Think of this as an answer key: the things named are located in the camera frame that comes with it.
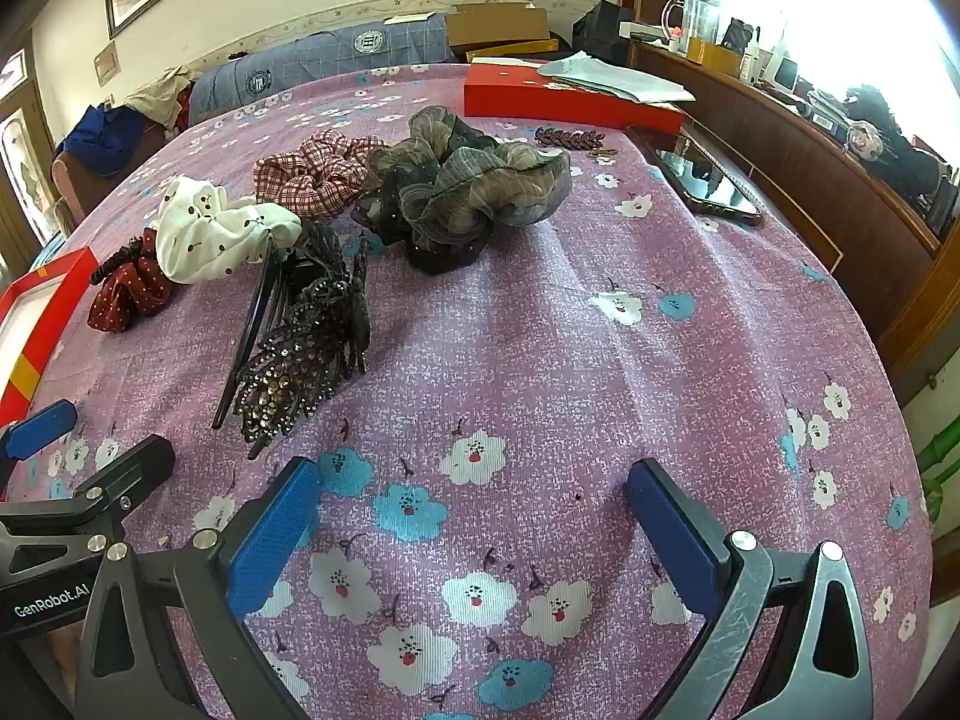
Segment bronze rhinestone hair clip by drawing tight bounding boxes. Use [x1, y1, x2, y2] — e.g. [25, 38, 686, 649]
[232, 300, 353, 458]

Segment cardboard box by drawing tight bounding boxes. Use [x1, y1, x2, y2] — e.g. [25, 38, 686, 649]
[446, 4, 560, 61]

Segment brown beaded hair clip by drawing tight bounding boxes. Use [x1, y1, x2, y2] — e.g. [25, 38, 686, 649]
[534, 127, 620, 164]

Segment brown armchair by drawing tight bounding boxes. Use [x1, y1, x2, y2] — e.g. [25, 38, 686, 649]
[51, 150, 113, 218]

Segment yellow box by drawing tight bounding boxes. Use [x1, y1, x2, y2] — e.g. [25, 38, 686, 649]
[690, 37, 743, 76]

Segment black bag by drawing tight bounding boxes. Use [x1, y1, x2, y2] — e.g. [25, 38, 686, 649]
[574, 0, 635, 65]

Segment blue garment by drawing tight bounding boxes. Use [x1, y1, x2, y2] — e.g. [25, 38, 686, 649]
[64, 101, 162, 177]

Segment black smartphone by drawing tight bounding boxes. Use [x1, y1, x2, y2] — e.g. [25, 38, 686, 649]
[626, 124, 764, 227]

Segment blue checked sofa cover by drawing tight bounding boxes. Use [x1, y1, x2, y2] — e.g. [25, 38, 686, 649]
[187, 15, 458, 125]

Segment white dotted scrunchie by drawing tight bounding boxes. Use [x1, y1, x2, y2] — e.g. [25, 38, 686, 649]
[154, 175, 302, 286]

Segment purple floral tablecloth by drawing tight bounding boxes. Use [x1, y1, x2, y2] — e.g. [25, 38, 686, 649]
[0, 60, 938, 720]

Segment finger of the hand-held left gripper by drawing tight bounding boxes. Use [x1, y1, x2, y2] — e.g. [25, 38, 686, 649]
[0, 399, 78, 481]
[0, 435, 177, 537]

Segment white papers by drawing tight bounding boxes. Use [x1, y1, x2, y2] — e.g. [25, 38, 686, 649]
[536, 51, 697, 104]

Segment red plaid scrunchie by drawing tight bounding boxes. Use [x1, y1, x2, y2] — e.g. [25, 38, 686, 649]
[253, 131, 391, 220]

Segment wooden glass door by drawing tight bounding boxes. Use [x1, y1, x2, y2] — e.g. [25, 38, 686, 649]
[0, 49, 61, 263]

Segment red tray box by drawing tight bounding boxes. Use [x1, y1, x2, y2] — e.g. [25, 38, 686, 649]
[0, 246, 91, 428]

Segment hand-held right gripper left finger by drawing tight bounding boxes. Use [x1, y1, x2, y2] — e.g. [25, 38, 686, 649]
[75, 456, 323, 720]

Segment black hair tie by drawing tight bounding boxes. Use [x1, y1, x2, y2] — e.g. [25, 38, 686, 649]
[90, 236, 143, 286]

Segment wooden cabinet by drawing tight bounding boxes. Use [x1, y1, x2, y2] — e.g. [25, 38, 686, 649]
[626, 37, 960, 391]

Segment grey organza scrunchie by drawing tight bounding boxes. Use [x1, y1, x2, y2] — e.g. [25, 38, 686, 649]
[352, 106, 575, 275]

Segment dark red dotted scrunchie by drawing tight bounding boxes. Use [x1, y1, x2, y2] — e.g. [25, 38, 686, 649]
[86, 229, 175, 333]

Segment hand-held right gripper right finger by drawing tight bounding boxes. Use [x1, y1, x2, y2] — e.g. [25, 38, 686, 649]
[626, 457, 875, 720]

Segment beige clothes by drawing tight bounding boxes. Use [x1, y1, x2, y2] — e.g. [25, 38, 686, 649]
[124, 66, 200, 128]

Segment clear plastic pitcher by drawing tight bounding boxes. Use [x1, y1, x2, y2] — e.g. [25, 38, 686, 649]
[660, 0, 721, 53]

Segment black headband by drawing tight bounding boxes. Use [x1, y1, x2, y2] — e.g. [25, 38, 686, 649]
[211, 229, 275, 430]

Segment red box lid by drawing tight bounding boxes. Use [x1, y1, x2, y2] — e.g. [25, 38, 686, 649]
[463, 58, 685, 136]

